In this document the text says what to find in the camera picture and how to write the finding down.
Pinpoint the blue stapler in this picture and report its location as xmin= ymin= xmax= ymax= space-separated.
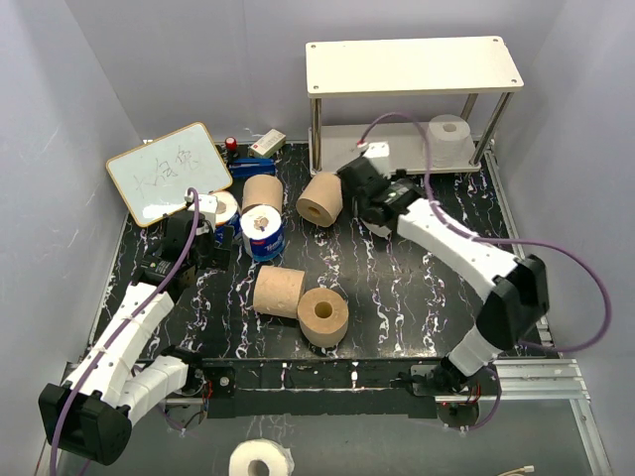
xmin=228 ymin=158 xmax=276 ymax=179

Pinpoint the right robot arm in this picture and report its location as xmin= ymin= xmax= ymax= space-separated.
xmin=337 ymin=156 xmax=550 ymax=394

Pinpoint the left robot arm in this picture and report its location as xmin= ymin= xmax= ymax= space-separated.
xmin=38 ymin=210 xmax=232 ymax=471

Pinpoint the light blue roll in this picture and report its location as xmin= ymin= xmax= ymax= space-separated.
xmin=212 ymin=190 xmax=242 ymax=243

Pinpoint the brown roll back centre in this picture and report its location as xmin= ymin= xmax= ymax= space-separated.
xmin=296 ymin=173 xmax=343 ymax=228

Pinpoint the white green small box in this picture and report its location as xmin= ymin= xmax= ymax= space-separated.
xmin=248 ymin=129 xmax=287 ymax=159

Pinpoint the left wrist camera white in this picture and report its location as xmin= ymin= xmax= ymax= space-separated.
xmin=185 ymin=193 xmax=218 ymax=228

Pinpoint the plain white paper roll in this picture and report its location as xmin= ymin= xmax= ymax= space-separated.
xmin=425 ymin=114 xmax=474 ymax=170

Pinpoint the white patterned paper roll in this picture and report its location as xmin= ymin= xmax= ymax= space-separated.
xmin=362 ymin=221 xmax=394 ymax=239

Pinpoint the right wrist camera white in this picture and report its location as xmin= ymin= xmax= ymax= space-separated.
xmin=357 ymin=142 xmax=392 ymax=178

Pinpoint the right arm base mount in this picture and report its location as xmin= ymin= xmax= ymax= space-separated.
xmin=390 ymin=364 xmax=502 ymax=405

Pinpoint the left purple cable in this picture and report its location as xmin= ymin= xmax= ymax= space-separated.
xmin=49 ymin=187 xmax=202 ymax=476

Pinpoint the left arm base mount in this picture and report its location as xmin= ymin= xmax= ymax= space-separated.
xmin=161 ymin=345 xmax=236 ymax=410

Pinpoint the aluminium rail frame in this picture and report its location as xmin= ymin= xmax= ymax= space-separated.
xmin=37 ymin=138 xmax=614 ymax=476

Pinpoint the blue Tempo roll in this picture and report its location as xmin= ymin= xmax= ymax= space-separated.
xmin=240 ymin=204 xmax=285 ymax=262

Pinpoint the brown roll back left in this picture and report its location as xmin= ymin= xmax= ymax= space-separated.
xmin=242 ymin=175 xmax=284 ymax=213

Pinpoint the white roll on floor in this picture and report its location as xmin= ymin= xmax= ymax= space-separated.
xmin=228 ymin=438 xmax=295 ymax=476

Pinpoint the red emergency stop button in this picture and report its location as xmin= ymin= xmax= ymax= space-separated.
xmin=224 ymin=137 xmax=238 ymax=155

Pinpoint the white two-tier shelf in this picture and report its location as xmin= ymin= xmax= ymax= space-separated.
xmin=306 ymin=36 xmax=524 ymax=174

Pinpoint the small whiteboard wooden frame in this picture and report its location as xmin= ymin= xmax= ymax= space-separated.
xmin=106 ymin=122 xmax=233 ymax=228

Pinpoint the brown roll front upright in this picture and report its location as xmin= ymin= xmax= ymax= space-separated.
xmin=298 ymin=288 xmax=349 ymax=348

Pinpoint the brown roll front lying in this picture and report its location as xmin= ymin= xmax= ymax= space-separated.
xmin=253 ymin=266 xmax=306 ymax=319

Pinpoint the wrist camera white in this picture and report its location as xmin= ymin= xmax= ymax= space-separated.
xmin=357 ymin=142 xmax=392 ymax=178
xmin=185 ymin=193 xmax=218 ymax=228

